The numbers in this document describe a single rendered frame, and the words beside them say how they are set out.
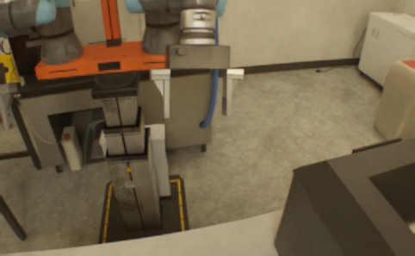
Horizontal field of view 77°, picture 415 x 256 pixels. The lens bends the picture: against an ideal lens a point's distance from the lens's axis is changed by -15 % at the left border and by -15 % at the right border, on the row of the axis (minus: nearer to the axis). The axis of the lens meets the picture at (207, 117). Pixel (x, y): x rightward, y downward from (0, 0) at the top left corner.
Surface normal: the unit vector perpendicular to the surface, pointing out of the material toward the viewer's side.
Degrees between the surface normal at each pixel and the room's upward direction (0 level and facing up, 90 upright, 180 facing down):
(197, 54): 67
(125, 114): 90
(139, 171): 90
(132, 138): 90
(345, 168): 0
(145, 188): 90
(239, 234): 0
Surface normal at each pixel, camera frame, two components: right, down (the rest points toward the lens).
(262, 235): 0.00, -0.82
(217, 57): 0.30, 0.17
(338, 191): -0.82, -0.33
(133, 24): 0.25, 0.55
